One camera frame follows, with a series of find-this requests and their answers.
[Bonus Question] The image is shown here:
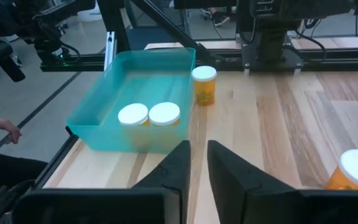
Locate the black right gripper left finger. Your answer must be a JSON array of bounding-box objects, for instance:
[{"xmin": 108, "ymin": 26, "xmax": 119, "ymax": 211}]
[{"xmin": 12, "ymin": 140, "xmax": 191, "ymax": 224}]

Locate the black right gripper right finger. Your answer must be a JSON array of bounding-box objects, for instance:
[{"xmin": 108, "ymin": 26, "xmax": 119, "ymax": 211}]
[{"xmin": 208, "ymin": 139, "xmax": 358, "ymax": 224}]

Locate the black diagonal frame strut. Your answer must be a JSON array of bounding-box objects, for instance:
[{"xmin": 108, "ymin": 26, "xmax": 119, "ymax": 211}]
[{"xmin": 131, "ymin": 0, "xmax": 226, "ymax": 63}]

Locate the silver aluminium bracket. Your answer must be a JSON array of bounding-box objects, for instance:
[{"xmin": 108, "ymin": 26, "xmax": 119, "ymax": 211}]
[{"xmin": 103, "ymin": 30, "xmax": 117, "ymax": 72}]

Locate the dark blue chair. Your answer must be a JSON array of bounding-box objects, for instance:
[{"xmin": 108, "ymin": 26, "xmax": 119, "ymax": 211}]
[{"xmin": 125, "ymin": 26, "xmax": 180, "ymax": 51}]

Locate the black table frame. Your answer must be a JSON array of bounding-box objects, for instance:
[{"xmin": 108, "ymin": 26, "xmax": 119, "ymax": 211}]
[{"xmin": 35, "ymin": 46, "xmax": 358, "ymax": 189}]

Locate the black vertical frame post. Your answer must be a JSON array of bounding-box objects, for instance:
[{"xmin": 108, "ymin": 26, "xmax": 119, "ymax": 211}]
[{"xmin": 96, "ymin": 0, "xmax": 132, "ymax": 54}]

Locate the teal translucent plastic basket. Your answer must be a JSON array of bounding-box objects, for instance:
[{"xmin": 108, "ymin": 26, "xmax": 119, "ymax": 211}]
[{"xmin": 66, "ymin": 47, "xmax": 197, "ymax": 155}]

